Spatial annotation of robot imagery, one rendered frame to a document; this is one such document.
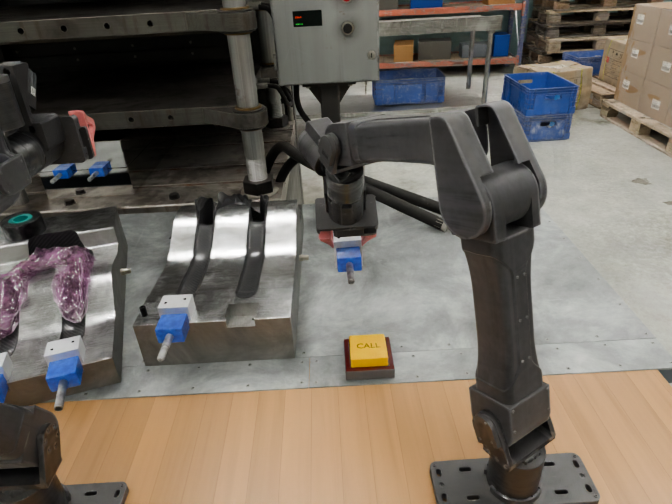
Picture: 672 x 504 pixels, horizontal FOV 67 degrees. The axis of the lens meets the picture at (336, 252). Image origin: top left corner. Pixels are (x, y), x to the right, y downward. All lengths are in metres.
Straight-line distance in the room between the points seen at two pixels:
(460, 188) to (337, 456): 0.42
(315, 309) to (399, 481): 0.40
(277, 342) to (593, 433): 0.49
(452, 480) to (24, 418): 0.52
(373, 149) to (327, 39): 0.92
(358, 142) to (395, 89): 3.88
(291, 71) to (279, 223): 0.62
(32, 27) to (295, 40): 0.69
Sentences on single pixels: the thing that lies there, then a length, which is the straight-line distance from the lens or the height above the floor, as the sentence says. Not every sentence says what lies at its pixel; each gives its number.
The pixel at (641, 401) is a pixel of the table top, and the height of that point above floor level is 0.80.
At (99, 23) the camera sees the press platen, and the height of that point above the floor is 1.27.
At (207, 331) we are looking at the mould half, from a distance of 0.87.
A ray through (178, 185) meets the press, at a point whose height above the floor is 0.78.
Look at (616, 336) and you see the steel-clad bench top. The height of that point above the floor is 0.80.
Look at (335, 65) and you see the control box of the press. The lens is 1.55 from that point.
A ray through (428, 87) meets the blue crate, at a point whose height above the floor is 0.39.
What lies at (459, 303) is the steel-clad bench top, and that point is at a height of 0.80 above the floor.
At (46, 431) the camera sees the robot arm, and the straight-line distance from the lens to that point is 0.72.
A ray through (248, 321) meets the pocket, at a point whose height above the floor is 0.86.
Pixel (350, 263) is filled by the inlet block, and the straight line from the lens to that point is 0.87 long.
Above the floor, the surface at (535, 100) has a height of 0.34.
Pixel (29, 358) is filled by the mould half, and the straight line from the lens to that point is 0.98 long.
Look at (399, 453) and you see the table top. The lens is 0.76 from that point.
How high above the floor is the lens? 1.40
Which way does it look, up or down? 30 degrees down
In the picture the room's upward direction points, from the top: 3 degrees counter-clockwise
